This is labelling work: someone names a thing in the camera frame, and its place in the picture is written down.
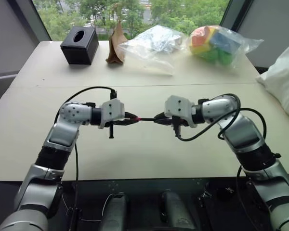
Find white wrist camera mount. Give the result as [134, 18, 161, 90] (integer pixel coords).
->
[164, 94, 198, 128]
[98, 98, 125, 129]

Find black tissue box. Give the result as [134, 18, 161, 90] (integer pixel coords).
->
[60, 26, 99, 65]

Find white pillow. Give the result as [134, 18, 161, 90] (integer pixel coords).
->
[255, 36, 289, 126]

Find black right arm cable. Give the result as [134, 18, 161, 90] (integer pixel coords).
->
[174, 93, 267, 212]

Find dark rounded grey shape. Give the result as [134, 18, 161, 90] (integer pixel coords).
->
[160, 189, 197, 231]
[103, 192, 129, 231]

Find plastic bag of colourful blocks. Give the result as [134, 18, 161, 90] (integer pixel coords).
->
[187, 25, 264, 68]

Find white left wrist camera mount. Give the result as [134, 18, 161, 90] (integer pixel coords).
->
[98, 98, 125, 129]

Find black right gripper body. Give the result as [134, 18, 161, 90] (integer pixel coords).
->
[169, 115, 191, 138]

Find brown paper bag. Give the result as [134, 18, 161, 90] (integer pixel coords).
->
[105, 20, 127, 65]

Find clear plastic bag with parts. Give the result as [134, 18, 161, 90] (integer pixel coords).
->
[117, 24, 186, 76]

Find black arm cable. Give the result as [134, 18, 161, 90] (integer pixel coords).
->
[53, 86, 118, 231]
[174, 93, 267, 212]

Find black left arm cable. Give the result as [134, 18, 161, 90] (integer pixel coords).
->
[53, 86, 118, 231]

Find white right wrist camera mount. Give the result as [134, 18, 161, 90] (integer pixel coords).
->
[164, 94, 198, 128]

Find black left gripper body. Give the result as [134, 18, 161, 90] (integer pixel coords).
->
[105, 111, 129, 140]

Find thin white wire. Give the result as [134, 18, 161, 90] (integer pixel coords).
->
[61, 192, 116, 223]

